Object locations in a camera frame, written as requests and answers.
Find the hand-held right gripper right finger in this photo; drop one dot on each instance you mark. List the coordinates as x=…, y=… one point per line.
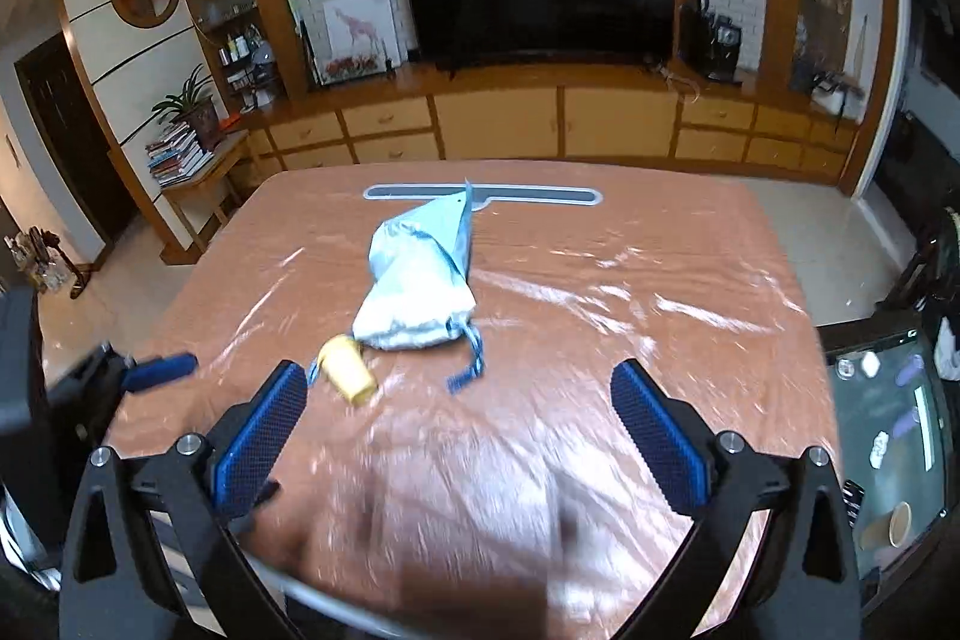
x=660, y=437

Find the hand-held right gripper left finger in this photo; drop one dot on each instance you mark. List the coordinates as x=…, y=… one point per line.
x=255, y=437

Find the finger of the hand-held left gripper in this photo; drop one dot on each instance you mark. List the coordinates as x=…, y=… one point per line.
x=161, y=371

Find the yellow plastic cup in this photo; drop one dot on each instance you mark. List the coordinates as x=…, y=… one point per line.
x=345, y=370

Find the rack of bottles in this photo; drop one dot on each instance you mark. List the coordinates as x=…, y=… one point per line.
x=41, y=265

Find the brown jar cream lid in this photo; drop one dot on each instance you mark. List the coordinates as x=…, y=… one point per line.
x=848, y=369

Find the stack of books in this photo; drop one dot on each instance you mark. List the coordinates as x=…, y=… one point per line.
x=176, y=156

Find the small white green figure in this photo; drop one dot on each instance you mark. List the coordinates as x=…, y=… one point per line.
x=880, y=449

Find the dark wooden door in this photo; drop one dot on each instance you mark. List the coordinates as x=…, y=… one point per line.
x=67, y=145

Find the small white container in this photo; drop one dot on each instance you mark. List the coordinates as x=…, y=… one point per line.
x=871, y=362

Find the wooden side table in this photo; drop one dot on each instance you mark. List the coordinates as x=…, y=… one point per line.
x=225, y=156

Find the glass coffee table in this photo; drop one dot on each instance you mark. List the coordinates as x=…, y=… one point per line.
x=900, y=482

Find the purple hair roller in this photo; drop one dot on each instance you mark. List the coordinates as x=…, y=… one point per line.
x=915, y=370
x=908, y=424

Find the potted green plant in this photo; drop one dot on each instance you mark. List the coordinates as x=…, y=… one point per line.
x=202, y=123

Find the brown paper cup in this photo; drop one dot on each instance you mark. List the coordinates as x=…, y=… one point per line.
x=900, y=524

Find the grey oblong table inlay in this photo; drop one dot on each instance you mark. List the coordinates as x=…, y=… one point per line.
x=540, y=194

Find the white plastic bag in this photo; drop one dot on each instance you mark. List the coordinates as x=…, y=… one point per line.
x=949, y=347

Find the wooden chair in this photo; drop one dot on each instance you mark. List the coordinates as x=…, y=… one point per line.
x=919, y=280

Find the thin leaning rod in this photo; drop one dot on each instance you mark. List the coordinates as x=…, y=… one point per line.
x=308, y=51

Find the wooden sideboard cabinet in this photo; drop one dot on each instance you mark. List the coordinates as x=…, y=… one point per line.
x=495, y=123

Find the red flower framed picture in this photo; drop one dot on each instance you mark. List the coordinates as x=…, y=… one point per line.
x=351, y=66

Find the white box with dark tray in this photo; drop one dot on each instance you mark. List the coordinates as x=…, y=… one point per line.
x=836, y=96

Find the black coffee machine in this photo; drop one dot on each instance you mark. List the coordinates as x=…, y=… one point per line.
x=721, y=48

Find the giraffe canvas picture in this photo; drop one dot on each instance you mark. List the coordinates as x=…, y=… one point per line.
x=360, y=25

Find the dark paper bag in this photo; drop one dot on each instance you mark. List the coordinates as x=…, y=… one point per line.
x=691, y=25

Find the beige hanging ornament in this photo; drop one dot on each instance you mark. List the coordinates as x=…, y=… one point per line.
x=859, y=48

